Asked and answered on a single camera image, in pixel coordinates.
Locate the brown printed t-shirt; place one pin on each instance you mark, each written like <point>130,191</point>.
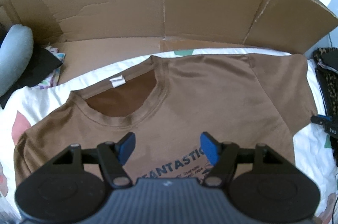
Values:
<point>198,94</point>

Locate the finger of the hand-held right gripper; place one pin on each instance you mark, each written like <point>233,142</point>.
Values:
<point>319,119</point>

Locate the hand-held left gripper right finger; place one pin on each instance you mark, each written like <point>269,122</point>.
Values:
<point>210,148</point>

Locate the floral patterned cloth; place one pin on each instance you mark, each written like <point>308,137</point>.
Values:
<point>56,73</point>

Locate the cream bear print bedsheet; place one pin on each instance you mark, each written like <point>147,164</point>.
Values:
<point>31,97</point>

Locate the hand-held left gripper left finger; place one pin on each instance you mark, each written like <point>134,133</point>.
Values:
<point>126,148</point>

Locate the folded brown cardboard sheet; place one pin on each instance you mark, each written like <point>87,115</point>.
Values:
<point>158,2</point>

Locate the grey neck pillow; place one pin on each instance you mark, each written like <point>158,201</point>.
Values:
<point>15,55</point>

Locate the small black cloth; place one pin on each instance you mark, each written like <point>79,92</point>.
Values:
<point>45,62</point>

